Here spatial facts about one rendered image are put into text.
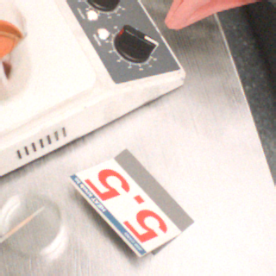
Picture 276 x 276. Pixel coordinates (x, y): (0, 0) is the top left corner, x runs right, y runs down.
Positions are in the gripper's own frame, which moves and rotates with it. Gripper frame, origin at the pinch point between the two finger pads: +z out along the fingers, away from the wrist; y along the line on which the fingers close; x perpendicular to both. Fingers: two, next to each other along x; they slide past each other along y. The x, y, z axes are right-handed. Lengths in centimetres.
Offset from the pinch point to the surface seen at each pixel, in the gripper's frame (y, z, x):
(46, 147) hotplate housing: -0.1, 16.6, 0.8
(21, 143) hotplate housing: 0.0, 15.9, -3.0
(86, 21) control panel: -6.9, 8.3, 2.7
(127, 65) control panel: -2.1, 7.9, 4.1
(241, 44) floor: -31, 30, 89
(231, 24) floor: -36, 30, 90
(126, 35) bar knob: -4.1, 6.5, 4.0
